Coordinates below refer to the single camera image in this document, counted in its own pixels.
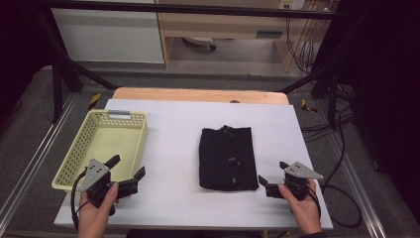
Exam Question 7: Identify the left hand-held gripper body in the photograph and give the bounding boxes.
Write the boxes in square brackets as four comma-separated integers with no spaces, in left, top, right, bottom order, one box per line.
[78,158,140,216]

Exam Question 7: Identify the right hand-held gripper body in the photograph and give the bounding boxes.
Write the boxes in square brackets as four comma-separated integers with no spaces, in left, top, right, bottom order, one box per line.
[265,161,325,201]

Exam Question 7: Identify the pale yellow perforated plastic basket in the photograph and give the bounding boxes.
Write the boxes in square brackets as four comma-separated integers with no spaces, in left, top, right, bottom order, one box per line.
[51,109,149,193]

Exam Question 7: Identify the black garment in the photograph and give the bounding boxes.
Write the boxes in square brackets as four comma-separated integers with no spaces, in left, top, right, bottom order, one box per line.
[197,124,261,192]

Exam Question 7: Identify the person's right hand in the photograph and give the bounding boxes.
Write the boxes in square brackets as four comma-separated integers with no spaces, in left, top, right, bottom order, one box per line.
[277,178,324,236]

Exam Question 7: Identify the person's left hand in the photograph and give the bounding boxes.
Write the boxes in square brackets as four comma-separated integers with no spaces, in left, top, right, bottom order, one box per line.
[76,181,120,238]

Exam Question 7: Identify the white board sheet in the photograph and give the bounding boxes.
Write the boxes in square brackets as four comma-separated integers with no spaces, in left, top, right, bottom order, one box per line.
[53,98,335,231]

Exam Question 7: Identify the yellow black tape strip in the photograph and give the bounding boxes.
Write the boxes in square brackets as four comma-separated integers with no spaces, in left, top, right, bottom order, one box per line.
[87,92,102,111]
[300,98,319,114]

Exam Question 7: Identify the wooden table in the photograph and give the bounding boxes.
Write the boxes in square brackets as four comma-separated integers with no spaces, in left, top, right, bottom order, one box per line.
[111,86,290,106]

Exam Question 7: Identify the white cabinet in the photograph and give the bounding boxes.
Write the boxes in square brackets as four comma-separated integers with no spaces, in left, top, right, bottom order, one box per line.
[51,0,165,64]

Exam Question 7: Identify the black curtain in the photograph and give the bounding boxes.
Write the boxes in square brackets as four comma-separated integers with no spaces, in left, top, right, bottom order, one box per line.
[321,0,420,224]
[0,0,55,122]

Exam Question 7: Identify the white chair base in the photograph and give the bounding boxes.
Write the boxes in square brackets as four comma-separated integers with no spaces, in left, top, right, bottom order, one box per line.
[181,36,218,52]

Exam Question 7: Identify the light wooden desk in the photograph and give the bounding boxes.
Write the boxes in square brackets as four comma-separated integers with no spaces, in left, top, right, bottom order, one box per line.
[154,0,335,72]

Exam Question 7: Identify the white power strip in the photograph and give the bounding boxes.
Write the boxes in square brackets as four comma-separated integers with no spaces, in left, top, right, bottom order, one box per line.
[277,0,307,11]

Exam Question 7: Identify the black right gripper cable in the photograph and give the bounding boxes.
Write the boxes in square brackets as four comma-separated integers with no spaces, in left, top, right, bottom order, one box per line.
[306,184,322,220]

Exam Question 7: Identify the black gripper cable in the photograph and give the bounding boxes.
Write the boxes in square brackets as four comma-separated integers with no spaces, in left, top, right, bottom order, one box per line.
[306,184,322,220]
[69,170,91,232]

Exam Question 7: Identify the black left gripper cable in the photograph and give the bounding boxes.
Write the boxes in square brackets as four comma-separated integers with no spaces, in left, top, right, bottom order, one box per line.
[69,170,91,232]

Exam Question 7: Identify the bundle of floor cables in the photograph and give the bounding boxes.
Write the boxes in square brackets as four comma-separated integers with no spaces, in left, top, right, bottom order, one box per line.
[300,83,355,144]

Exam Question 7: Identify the aluminium floor rail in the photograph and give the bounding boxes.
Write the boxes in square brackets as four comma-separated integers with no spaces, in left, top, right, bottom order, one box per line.
[0,94,79,226]
[328,130,388,238]

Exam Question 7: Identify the black looped floor cable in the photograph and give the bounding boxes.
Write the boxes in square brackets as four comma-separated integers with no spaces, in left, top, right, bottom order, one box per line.
[320,130,364,229]

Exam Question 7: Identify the hanging black cables bundle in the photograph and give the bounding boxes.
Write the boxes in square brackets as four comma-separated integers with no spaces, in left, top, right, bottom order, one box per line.
[284,13,320,74]

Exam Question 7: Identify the black metal frame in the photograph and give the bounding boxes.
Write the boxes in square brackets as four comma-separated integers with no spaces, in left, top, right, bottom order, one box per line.
[33,0,356,132]

